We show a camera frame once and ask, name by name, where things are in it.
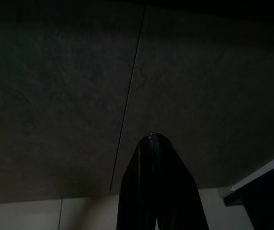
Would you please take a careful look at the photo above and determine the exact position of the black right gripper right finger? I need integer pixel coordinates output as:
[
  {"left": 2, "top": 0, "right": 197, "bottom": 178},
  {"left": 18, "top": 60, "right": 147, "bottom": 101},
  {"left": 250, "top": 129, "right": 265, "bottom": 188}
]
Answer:
[{"left": 152, "top": 133, "right": 209, "bottom": 230}]

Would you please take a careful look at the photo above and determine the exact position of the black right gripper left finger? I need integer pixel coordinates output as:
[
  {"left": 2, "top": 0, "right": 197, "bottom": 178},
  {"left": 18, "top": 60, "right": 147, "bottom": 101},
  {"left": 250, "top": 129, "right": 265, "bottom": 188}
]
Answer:
[{"left": 116, "top": 134, "right": 158, "bottom": 230}]

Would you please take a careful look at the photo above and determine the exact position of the beige cabinet door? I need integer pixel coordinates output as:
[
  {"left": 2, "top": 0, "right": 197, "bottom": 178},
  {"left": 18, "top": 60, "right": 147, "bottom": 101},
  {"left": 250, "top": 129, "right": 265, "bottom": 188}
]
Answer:
[
  {"left": 0, "top": 0, "right": 146, "bottom": 206},
  {"left": 109, "top": 0, "right": 274, "bottom": 192}
]

